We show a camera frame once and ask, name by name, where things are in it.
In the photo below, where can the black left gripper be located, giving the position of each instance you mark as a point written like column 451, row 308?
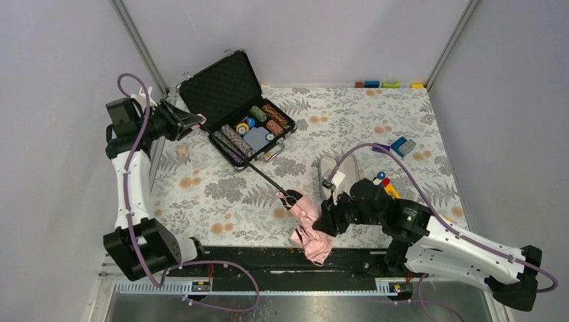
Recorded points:
column 168, row 119

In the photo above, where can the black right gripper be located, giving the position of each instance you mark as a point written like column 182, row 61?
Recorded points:
column 332, row 212

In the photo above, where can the pink folding umbrella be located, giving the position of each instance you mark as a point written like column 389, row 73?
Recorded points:
column 316, row 246

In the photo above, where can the lilac umbrella zip case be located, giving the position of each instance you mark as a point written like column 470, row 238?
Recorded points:
column 347, row 175

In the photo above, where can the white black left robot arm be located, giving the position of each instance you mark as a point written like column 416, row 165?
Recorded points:
column 140, row 245

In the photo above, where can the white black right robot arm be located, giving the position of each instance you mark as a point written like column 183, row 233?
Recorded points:
column 421, row 243

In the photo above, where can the green blue chip stack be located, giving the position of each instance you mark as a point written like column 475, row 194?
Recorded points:
column 223, row 142

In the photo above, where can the yellow ten chip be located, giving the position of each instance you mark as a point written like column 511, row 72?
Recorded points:
column 242, row 128

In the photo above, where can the black poker chip case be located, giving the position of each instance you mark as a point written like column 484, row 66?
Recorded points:
column 224, row 93

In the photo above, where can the purple chip stack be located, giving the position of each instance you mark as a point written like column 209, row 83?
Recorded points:
column 236, row 159

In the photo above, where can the yellow toy brick vehicle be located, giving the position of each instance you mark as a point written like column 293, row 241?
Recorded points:
column 383, row 181

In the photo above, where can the blue playing card deck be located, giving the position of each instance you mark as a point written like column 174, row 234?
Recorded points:
column 258, row 137

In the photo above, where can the orange black chip stack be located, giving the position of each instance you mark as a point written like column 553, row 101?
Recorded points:
column 275, row 115

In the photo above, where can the purple toy brick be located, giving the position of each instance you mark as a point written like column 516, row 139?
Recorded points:
column 380, row 148

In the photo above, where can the floral table cloth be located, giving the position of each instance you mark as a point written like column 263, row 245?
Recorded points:
column 198, row 193

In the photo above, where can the red chip stack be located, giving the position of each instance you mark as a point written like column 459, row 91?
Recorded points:
column 274, row 128

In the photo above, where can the blue toy brick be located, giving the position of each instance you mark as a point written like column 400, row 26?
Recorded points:
column 396, row 146

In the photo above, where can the grey toy brick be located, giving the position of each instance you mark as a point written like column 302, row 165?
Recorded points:
column 407, row 147

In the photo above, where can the aluminium frame rail left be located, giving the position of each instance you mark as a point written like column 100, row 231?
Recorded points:
column 158, row 81

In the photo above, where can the aluminium frame rail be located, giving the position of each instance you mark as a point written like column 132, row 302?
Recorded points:
column 158, row 81
column 457, row 32

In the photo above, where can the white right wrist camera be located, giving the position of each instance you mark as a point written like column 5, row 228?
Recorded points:
column 331, row 187

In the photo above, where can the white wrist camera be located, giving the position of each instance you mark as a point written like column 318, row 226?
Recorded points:
column 142, row 95
column 331, row 187

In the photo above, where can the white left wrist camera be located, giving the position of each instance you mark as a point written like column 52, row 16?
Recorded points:
column 142, row 95

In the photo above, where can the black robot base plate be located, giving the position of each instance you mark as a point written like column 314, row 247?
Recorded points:
column 280, row 269

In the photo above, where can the blue block at wall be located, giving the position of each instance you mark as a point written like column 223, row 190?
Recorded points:
column 372, row 84

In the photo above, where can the green block at wall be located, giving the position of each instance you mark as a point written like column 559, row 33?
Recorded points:
column 391, row 84

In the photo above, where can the aluminium frame rail right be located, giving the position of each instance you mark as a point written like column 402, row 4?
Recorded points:
column 457, row 32

